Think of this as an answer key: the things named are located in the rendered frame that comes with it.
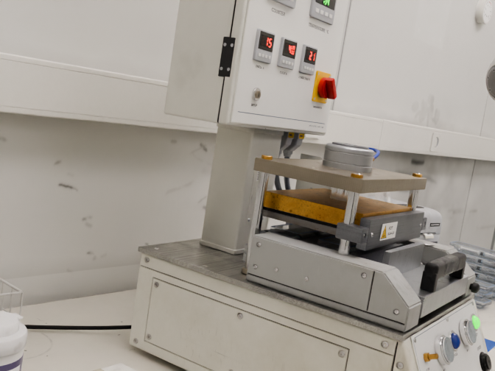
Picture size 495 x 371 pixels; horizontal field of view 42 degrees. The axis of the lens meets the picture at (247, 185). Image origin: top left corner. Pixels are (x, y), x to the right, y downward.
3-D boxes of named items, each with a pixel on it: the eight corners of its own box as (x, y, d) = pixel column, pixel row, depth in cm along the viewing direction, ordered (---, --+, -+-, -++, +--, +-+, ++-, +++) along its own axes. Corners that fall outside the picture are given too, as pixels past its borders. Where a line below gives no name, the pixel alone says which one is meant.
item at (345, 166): (213, 207, 102) (225, 125, 101) (306, 199, 128) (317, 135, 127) (351, 244, 89) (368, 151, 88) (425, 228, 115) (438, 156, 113)
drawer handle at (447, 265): (419, 288, 90) (424, 261, 90) (450, 274, 103) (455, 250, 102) (433, 293, 89) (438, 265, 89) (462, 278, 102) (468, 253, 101)
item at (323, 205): (259, 215, 101) (269, 155, 100) (324, 208, 120) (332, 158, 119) (359, 241, 92) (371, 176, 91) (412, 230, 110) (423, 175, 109)
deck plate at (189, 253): (137, 251, 106) (138, 245, 106) (253, 234, 135) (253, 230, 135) (401, 341, 81) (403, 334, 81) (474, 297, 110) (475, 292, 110)
